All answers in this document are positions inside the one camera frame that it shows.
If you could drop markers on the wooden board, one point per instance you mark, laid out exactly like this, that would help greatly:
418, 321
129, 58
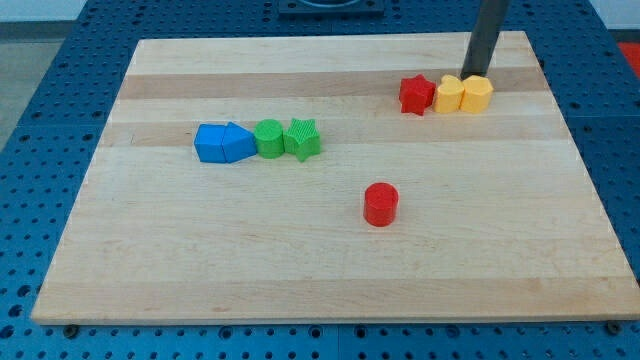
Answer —
497, 220

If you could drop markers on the yellow hexagon block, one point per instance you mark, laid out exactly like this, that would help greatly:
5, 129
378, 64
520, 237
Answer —
477, 94

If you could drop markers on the red cylinder block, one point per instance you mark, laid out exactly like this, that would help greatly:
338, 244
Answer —
380, 204

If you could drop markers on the green star block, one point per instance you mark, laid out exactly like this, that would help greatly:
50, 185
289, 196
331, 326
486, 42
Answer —
302, 139

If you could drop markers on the blue cube block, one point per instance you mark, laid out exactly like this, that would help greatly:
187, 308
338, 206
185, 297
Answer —
208, 143

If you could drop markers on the yellow heart block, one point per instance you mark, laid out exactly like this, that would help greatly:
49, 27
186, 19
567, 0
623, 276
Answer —
448, 94

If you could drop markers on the blue pentagon block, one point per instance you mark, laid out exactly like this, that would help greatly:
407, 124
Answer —
238, 143

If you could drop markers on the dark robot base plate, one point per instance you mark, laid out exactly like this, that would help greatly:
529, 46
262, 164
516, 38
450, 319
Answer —
329, 8

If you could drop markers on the red star block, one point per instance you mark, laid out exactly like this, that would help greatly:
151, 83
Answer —
416, 94

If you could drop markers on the green cylinder block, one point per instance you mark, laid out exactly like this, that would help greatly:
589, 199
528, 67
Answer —
268, 135

